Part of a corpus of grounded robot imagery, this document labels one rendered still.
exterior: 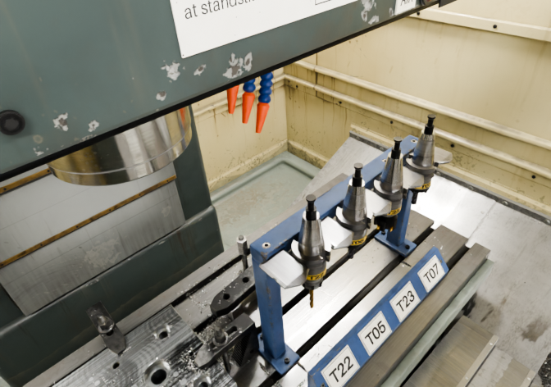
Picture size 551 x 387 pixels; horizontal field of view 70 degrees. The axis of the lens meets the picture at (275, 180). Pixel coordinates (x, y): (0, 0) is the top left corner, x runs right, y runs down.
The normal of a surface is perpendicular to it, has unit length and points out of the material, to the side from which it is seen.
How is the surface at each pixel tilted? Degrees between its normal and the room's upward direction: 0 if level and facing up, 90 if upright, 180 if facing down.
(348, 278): 0
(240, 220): 0
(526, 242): 24
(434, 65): 90
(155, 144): 90
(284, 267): 0
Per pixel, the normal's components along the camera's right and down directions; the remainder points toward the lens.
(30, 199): 0.66, 0.41
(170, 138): 0.87, 0.25
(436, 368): 0.04, -0.84
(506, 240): -0.36, -0.54
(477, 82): -0.74, 0.45
